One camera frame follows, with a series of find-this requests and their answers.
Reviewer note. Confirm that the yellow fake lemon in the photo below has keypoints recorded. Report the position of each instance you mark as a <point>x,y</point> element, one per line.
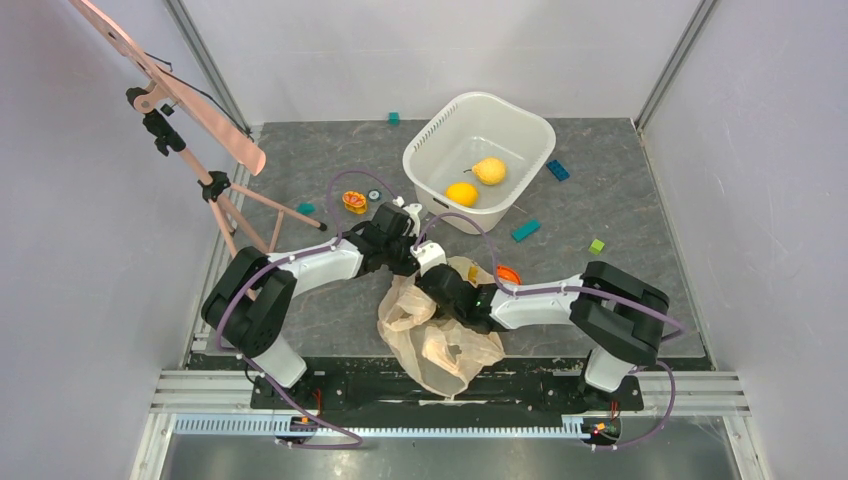
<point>462,193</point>

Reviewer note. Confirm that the yellow fake fruit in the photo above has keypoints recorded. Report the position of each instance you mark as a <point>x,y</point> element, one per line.
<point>489,171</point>

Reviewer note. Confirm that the cream banana print plastic bag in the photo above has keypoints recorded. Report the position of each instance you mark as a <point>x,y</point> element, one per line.
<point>434,349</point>

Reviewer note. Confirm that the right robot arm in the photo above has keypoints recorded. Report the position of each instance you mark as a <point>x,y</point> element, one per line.
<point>622,314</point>

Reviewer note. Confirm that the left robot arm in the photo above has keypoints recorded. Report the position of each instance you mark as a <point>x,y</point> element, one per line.
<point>252,297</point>

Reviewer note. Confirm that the yellow orange toy cylinder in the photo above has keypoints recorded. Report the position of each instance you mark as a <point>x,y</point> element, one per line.
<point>355,202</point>

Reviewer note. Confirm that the orange curved toy piece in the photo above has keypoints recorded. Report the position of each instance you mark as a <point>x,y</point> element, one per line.
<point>508,275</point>

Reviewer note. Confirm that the white plastic basin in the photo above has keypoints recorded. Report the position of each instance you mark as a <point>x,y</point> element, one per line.
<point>471,127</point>

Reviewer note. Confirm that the teal flat rectangular block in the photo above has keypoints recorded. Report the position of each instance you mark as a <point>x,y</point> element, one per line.
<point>523,232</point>

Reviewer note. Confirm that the teal wedge block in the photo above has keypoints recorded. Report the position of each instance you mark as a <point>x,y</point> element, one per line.
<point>306,208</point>

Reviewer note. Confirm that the blue lego brick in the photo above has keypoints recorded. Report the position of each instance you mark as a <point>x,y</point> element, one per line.
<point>557,170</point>

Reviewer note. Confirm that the green cube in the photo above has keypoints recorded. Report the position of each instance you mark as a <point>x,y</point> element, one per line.
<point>596,246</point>

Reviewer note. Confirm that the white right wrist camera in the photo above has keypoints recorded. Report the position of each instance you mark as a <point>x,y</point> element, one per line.
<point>428,255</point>

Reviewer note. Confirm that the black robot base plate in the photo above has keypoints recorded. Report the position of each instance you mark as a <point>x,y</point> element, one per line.
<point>516,392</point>

